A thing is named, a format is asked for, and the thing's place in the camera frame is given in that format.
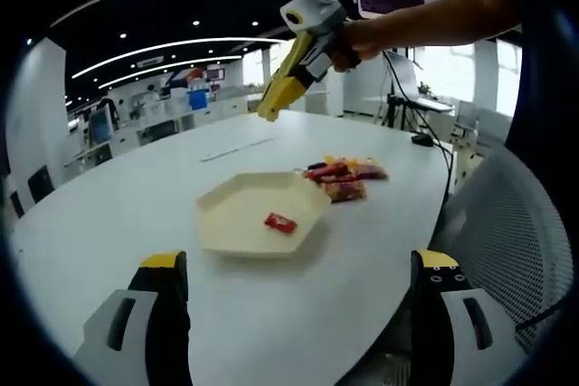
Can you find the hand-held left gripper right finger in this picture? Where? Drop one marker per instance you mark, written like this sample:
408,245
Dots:
448,336

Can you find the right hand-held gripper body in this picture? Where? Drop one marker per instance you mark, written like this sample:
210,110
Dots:
316,11

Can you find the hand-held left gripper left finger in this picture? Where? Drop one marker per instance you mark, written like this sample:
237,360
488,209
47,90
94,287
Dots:
135,336

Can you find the pile of food snacks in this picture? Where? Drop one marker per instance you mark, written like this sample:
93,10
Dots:
348,178

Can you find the small red food packet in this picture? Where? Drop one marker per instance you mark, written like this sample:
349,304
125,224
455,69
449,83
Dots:
280,223

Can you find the beige hexagonal tray container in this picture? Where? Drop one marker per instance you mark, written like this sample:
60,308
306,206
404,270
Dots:
240,219

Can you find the person's right hand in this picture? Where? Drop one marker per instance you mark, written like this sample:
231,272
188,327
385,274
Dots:
366,40

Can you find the blue storage box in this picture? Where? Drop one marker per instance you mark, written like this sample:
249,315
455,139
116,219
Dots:
197,100

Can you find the white mesh office chair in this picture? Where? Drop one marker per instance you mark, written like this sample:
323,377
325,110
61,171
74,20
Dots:
506,232

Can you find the laptop on stand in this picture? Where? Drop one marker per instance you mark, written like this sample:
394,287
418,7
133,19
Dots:
420,96

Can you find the white counter row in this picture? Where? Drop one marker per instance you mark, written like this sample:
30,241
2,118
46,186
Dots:
158,128

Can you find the black computer mouse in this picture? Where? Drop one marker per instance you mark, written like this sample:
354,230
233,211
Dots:
421,140

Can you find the black office chair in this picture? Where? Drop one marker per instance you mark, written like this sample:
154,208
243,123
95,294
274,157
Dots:
40,182

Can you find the person's dark shirt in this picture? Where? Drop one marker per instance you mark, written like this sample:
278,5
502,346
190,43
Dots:
543,87

